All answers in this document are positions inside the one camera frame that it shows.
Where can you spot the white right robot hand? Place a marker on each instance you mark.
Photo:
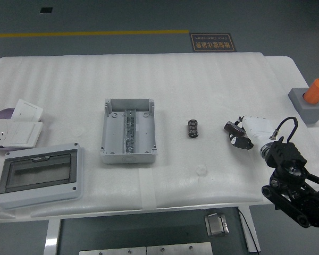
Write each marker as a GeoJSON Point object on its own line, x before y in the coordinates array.
{"type": "Point", "coordinates": [258, 127]}

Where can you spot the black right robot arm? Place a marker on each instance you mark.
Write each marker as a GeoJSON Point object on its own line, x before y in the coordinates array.
{"type": "Point", "coordinates": [287, 154]}

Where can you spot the grey open junction box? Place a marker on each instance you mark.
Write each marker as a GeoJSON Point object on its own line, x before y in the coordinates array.
{"type": "Point", "coordinates": [114, 132]}

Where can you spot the grey block holder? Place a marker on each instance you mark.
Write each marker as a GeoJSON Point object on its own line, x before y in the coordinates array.
{"type": "Point", "coordinates": [311, 114]}

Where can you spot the white foam mat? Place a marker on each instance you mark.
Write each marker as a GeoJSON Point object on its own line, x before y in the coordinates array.
{"type": "Point", "coordinates": [202, 87]}

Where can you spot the orange cylinder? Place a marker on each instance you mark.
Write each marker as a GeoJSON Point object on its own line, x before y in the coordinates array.
{"type": "Point", "coordinates": [316, 91]}

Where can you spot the black floor sign orange text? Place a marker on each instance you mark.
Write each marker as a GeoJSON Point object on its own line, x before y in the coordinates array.
{"type": "Point", "coordinates": [212, 42]}

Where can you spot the white table leg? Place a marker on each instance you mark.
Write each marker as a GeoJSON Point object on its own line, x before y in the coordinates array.
{"type": "Point", "coordinates": [252, 231]}
{"type": "Point", "coordinates": [51, 239]}

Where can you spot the grey metal plate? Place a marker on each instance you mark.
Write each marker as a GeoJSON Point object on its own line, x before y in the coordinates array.
{"type": "Point", "coordinates": [111, 251]}
{"type": "Point", "coordinates": [179, 249]}

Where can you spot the grey cover with dark window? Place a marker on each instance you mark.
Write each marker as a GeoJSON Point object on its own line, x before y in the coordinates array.
{"type": "Point", "coordinates": [40, 172]}

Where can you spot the black floor hatch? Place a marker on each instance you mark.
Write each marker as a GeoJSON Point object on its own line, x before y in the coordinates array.
{"type": "Point", "coordinates": [46, 10]}

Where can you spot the purple disc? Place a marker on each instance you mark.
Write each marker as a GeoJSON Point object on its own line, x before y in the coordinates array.
{"type": "Point", "coordinates": [5, 113]}

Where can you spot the silver metal floor bracket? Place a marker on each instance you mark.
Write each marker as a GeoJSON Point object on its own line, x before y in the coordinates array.
{"type": "Point", "coordinates": [215, 225]}

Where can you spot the metal mounting rail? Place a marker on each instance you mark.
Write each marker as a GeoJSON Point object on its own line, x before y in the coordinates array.
{"type": "Point", "coordinates": [129, 130]}

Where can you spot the white blank wall plate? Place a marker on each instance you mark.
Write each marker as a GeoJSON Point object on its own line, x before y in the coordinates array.
{"type": "Point", "coordinates": [26, 110]}

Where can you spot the white wall switch panel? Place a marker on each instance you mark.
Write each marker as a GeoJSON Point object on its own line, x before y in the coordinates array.
{"type": "Point", "coordinates": [24, 134]}

